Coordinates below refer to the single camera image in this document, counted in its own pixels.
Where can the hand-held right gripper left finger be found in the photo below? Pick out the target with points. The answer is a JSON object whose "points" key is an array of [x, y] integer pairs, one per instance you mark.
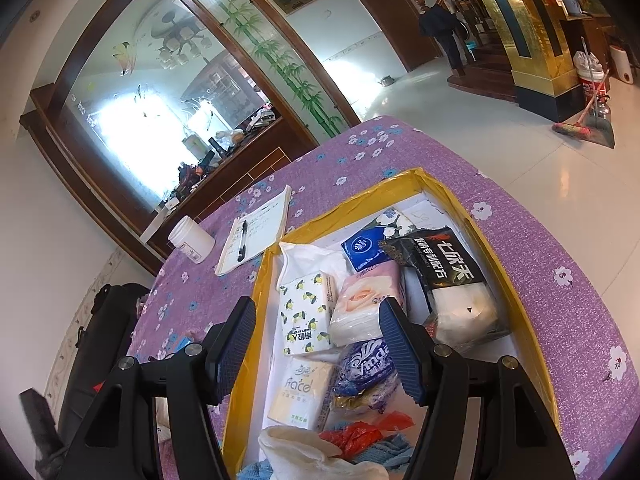
{"points": [[235, 345]]}

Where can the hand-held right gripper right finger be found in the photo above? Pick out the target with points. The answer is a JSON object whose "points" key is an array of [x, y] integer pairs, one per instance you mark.
{"points": [[400, 350]]}

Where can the purple tissue pack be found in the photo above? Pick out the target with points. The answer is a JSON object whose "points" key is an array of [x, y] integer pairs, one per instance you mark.
{"points": [[360, 365]]}

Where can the cream tissue pack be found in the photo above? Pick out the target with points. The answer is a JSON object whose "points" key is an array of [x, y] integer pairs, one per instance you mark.
{"points": [[300, 390]]}

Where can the red plastic bag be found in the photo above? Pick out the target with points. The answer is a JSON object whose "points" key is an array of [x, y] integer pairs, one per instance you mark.
{"points": [[355, 435]]}

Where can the blue floral tissue pack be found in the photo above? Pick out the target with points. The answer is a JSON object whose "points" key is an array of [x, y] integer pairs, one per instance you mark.
{"points": [[362, 250]]}

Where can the yellow taped cardboard box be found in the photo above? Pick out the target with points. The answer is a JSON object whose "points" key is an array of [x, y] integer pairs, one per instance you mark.
{"points": [[505, 280]]}

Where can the white soft cloth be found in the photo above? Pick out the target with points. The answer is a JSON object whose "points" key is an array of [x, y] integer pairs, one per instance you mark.
{"points": [[300, 455]]}

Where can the pink rose tissue pack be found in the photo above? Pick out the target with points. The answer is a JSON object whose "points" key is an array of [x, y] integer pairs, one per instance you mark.
{"points": [[360, 300]]}

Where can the lemon print tissue pack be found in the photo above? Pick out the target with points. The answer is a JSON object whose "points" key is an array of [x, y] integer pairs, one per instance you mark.
{"points": [[302, 315]]}

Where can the blue knitted cloth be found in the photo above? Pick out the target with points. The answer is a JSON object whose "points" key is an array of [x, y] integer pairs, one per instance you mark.
{"points": [[395, 447]]}

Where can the black packet with white contents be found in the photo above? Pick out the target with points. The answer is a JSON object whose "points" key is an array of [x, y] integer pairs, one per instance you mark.
{"points": [[440, 260]]}

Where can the black pen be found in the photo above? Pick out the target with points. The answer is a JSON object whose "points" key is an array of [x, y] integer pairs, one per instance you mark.
{"points": [[242, 240]]}

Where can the white plastic jar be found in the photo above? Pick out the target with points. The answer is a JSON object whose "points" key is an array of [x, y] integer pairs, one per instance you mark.
{"points": [[192, 242]]}

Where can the white paper notebook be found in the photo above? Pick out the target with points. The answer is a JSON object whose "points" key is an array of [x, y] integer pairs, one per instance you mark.
{"points": [[265, 220]]}

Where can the black bag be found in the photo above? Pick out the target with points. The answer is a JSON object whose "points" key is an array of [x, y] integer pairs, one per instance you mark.
{"points": [[100, 335]]}

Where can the wooden glass display cabinet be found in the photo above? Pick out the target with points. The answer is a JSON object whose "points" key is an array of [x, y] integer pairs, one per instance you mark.
{"points": [[240, 170]]}

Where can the cabinet ledge clutter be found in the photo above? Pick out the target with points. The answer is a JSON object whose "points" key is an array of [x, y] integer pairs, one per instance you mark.
{"points": [[200, 170]]}

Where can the broom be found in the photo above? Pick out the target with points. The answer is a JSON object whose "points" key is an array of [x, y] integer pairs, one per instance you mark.
{"points": [[572, 131]]}

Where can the bamboo painted glass panel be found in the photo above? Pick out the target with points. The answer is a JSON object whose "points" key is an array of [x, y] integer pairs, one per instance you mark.
{"points": [[280, 60]]}

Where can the wooden staircase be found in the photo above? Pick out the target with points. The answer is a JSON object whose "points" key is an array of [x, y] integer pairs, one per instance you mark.
{"points": [[485, 70]]}

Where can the gold and black pillar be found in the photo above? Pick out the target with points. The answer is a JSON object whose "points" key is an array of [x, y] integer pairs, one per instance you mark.
{"points": [[530, 75]]}

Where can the blue stool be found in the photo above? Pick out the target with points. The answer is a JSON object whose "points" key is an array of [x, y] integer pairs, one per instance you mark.
{"points": [[470, 49]]}

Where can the red bucket with white bag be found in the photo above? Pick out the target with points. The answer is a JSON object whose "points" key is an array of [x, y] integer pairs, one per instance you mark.
{"points": [[590, 87]]}

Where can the person in dark clothes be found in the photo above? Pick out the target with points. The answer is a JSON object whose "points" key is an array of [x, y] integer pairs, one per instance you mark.
{"points": [[440, 22]]}

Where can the brown wooden door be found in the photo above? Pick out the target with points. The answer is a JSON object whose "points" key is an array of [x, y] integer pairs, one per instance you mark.
{"points": [[395, 20]]}

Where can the white humidifier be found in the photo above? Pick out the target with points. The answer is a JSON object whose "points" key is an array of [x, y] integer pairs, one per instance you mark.
{"points": [[622, 62]]}

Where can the dark wooden side cabinet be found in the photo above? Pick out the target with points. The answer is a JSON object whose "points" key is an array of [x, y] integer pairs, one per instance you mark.
{"points": [[590, 35]]}

